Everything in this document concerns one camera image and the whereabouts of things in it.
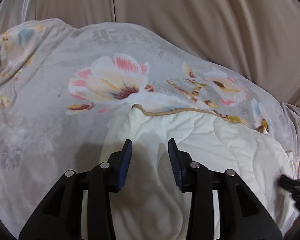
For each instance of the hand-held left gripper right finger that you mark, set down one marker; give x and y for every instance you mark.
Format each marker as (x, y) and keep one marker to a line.
(176, 165)

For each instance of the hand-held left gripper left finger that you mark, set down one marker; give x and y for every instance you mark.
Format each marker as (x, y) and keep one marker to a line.
(123, 165)

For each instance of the beige curtain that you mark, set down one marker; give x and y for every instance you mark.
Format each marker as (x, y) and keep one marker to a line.
(202, 17)

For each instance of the grey floral blanket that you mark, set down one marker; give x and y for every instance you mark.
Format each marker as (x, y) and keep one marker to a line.
(52, 92)

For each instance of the grey fleece blanket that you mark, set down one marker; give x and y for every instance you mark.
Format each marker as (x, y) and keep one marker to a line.
(293, 120)

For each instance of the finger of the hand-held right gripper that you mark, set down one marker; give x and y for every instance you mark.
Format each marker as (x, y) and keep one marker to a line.
(290, 183)

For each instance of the cream quilted jacket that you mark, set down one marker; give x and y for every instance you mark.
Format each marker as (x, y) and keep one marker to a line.
(215, 150)

